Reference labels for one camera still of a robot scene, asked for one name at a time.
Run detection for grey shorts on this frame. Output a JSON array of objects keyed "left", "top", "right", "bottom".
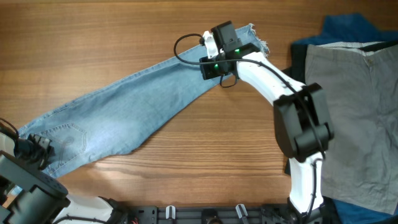
[{"left": 305, "top": 45, "right": 397, "bottom": 214}]

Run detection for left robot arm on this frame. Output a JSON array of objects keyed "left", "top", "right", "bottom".
[{"left": 1, "top": 131, "right": 131, "bottom": 224}]

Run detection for left white rail clip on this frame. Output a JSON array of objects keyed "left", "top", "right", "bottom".
[{"left": 165, "top": 205, "right": 176, "bottom": 220}]

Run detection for right black cable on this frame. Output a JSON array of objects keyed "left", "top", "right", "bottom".
[{"left": 173, "top": 33, "right": 326, "bottom": 218}]

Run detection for light blue denim jeans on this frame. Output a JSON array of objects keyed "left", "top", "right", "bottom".
[{"left": 17, "top": 23, "right": 271, "bottom": 180}]

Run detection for black garment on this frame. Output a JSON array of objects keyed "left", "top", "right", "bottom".
[{"left": 282, "top": 44, "right": 308, "bottom": 83}]

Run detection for dark blue garment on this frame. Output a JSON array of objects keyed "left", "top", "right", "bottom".
[{"left": 293, "top": 13, "right": 397, "bottom": 45}]

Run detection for white rail clip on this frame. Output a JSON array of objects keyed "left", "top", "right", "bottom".
[
  {"left": 165, "top": 205, "right": 176, "bottom": 220},
  {"left": 235, "top": 203, "right": 249, "bottom": 224}
]

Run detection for right white rail clip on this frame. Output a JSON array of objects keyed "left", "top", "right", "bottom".
[{"left": 235, "top": 203, "right": 249, "bottom": 224}]

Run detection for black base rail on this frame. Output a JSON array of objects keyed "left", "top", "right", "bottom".
[{"left": 130, "top": 206, "right": 289, "bottom": 224}]

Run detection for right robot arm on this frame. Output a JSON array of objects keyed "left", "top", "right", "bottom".
[{"left": 200, "top": 21, "right": 334, "bottom": 223}]

